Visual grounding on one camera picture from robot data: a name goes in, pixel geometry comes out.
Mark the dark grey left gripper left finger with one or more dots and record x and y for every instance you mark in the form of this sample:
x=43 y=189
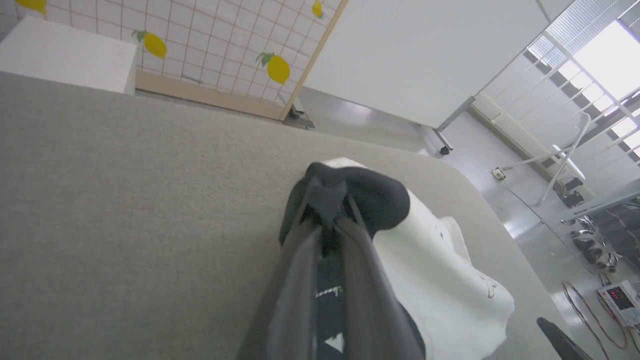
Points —
x=295 y=290

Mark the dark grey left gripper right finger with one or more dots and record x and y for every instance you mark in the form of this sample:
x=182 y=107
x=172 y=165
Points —
x=370 y=300

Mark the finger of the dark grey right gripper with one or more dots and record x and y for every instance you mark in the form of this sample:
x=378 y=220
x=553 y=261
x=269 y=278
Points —
x=562 y=345

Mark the white and black t-shirt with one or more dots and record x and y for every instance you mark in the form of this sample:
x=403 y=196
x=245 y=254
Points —
x=440 y=280

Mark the power supply with red display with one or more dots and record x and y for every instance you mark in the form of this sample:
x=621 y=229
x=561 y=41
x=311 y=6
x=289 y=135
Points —
x=622 y=301

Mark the white power strip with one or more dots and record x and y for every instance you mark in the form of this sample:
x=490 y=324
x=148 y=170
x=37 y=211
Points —
x=498 y=173

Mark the white folding table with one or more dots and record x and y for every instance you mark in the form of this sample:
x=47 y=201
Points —
x=567 y=155

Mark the white partition board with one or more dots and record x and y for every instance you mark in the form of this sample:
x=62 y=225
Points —
x=425 y=55

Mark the lemon grid print panel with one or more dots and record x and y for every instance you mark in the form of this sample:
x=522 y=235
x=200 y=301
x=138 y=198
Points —
x=215 y=40

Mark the window with blinds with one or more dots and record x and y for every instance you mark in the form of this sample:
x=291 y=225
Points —
x=600 y=65

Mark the white box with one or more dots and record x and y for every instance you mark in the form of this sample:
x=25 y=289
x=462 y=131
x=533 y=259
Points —
x=65 y=55

